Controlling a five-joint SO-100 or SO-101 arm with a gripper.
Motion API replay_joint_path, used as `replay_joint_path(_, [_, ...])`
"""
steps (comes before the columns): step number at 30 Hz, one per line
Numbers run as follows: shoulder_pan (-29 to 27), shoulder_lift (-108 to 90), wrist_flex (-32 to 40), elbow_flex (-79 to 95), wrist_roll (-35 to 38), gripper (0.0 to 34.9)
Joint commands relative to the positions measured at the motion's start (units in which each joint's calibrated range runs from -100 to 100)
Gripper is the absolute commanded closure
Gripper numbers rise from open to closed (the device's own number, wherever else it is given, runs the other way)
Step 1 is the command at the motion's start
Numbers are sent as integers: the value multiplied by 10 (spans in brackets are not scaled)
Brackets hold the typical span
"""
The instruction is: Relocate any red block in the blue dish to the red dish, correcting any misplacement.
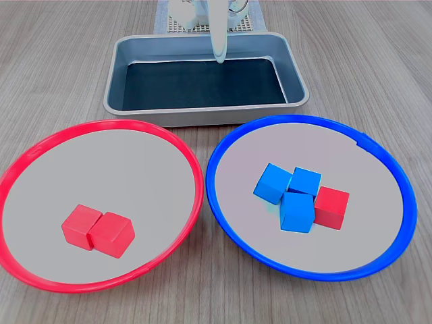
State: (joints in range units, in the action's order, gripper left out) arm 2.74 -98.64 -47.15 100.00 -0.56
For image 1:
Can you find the blue cube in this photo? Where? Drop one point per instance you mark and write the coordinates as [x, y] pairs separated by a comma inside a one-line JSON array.
[[305, 180], [271, 184], [297, 212]]

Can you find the black mat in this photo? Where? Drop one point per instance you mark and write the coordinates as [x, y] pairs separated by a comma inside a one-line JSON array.
[[202, 84]]

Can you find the pale perforated plate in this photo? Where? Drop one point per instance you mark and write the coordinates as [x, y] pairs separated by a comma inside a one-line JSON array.
[[243, 25]]

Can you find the red cube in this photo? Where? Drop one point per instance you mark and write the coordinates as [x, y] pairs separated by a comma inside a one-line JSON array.
[[76, 226], [111, 236], [332, 209]]

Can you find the steel tray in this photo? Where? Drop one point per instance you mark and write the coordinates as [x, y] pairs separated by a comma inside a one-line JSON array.
[[202, 116]]

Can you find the red-rimmed white plate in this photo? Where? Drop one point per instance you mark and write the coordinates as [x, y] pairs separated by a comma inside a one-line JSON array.
[[101, 168]]

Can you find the blue-rimmed white plate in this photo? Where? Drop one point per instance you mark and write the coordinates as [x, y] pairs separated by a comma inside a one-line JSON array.
[[354, 236]]

